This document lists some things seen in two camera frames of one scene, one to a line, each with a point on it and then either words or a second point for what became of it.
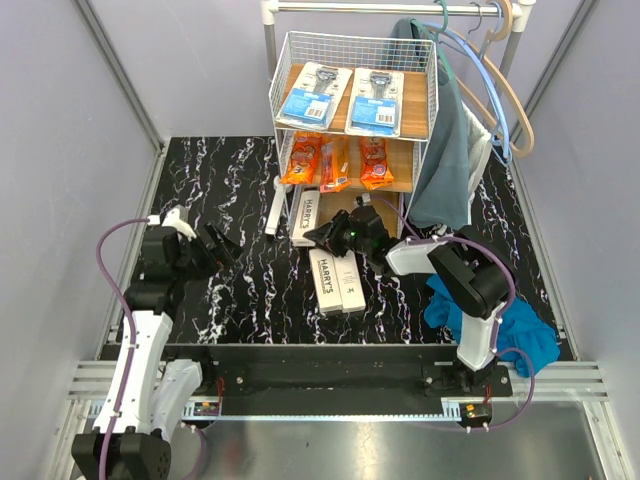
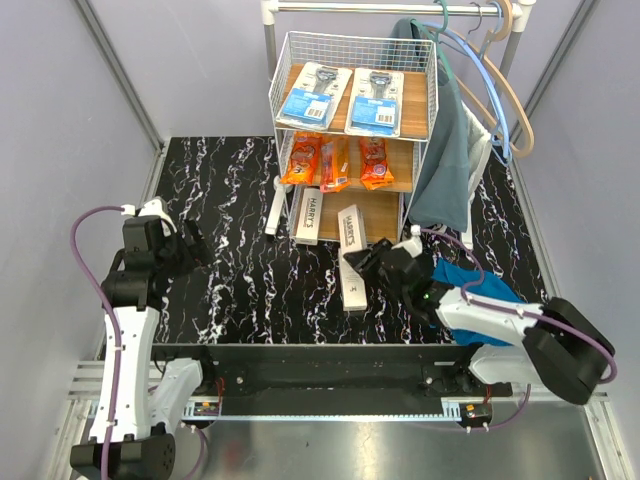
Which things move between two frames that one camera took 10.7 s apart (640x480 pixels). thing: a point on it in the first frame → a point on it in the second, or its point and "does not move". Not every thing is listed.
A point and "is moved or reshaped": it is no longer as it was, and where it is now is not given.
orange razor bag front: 334,165 does not move
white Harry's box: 326,280 is moved or reshaped
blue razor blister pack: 375,103 does not move
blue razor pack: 317,96 does not move
